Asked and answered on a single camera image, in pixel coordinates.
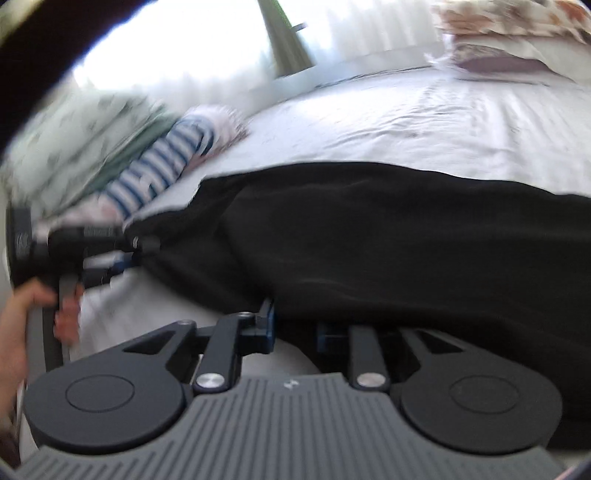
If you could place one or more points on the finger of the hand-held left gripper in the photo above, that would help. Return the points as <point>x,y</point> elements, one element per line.
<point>92,240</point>
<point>104,274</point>

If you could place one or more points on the grey green drape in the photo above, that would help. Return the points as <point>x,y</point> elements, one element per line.
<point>286,41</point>

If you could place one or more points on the blue white striped garment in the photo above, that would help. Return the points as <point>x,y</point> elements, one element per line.
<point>157,161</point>

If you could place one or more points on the person's left hand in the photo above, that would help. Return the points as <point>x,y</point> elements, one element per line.
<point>16,332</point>

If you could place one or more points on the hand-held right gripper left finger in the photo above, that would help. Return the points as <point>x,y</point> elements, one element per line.
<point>268,325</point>

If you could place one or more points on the purple pillow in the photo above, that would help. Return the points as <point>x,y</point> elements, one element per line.
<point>503,65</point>

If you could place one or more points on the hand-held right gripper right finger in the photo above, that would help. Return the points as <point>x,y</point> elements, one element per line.
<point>327,337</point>

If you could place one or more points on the white pillow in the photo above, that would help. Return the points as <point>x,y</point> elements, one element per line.
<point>521,50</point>

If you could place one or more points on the green white floral cloth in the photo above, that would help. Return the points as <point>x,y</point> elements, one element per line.
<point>78,147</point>

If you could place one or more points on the white bed sheet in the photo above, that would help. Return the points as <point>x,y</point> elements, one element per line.
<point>392,124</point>

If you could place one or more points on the orange floral pillow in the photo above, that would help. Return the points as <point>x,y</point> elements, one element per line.
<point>517,16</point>

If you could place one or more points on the black pants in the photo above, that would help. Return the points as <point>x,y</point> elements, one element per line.
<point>369,240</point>

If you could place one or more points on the white sheer curtain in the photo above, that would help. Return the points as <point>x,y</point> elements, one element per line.
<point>184,41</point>

